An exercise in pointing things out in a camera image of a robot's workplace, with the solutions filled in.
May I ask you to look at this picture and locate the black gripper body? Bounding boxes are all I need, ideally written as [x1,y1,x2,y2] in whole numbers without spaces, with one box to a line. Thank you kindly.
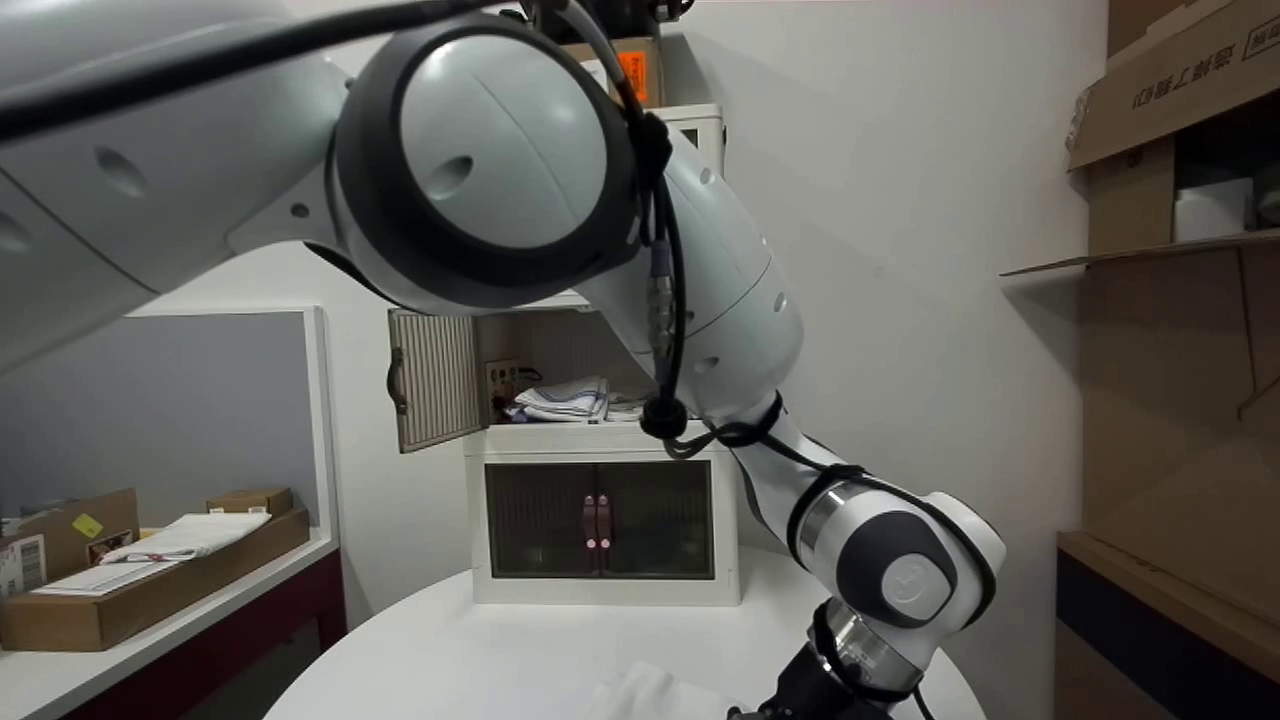
[724,640,921,720]

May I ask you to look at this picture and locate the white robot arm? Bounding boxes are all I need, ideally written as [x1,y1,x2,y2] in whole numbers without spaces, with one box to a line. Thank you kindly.
[0,0,1004,720]

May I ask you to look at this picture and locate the white three-tier storage cabinet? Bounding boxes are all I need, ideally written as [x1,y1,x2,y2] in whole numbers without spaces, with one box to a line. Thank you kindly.
[383,31,751,614]

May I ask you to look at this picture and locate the cloths inside cabinet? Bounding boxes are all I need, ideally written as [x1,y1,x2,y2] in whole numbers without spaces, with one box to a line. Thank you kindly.
[511,379,613,426]

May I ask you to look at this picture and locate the left middle cabinet door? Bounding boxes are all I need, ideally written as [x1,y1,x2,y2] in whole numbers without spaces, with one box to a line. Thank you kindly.
[389,307,480,453]

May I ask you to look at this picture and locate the stacked large cardboard boxes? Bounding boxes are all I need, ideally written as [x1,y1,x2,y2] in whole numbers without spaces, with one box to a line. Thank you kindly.
[1015,0,1280,720]

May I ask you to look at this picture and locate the white side counter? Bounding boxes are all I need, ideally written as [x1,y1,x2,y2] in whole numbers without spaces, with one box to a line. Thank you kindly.
[0,307,350,720]

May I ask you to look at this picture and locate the cardboard box with orange stickers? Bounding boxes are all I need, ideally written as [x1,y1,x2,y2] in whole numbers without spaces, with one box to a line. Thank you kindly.
[614,37,712,109]

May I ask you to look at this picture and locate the flat cardboard box with papers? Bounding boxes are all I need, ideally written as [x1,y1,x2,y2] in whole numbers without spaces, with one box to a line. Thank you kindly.
[0,509,308,653]

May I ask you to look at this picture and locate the small cardboard box yellow sticker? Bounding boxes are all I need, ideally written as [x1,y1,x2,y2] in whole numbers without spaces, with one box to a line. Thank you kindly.
[0,490,139,598]

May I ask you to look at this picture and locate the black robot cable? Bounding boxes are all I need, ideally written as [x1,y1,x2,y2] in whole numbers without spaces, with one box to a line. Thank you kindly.
[530,0,793,463]

